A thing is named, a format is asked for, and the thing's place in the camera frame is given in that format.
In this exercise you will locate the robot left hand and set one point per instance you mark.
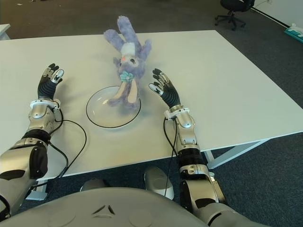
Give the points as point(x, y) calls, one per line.
point(46, 88)

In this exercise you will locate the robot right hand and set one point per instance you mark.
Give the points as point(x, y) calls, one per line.
point(169, 94)

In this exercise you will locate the purple plush bunny doll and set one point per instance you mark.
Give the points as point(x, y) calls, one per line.
point(130, 63)

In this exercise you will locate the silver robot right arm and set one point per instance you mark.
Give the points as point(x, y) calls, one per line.
point(189, 151)

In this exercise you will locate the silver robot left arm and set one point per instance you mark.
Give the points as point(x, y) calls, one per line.
point(38, 118)

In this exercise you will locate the white plate black rim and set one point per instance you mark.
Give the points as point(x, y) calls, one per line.
point(101, 116)

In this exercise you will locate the white neighbouring desk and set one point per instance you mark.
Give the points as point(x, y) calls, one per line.
point(4, 32)

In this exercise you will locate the black office chair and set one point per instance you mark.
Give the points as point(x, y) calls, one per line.
point(233, 11)

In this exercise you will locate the silver robot torso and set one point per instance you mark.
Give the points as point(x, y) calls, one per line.
point(106, 212)

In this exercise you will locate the teal white floor box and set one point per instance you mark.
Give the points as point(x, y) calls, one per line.
point(294, 33)

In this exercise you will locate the white table frame leg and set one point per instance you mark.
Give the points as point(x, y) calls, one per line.
point(36, 192)
point(234, 151)

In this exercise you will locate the metal bracket under table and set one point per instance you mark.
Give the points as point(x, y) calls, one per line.
point(212, 177)

